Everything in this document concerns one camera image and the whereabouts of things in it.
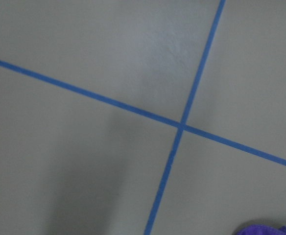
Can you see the purple towel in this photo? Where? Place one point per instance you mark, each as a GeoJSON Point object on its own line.
{"type": "Point", "coordinates": [262, 230]}

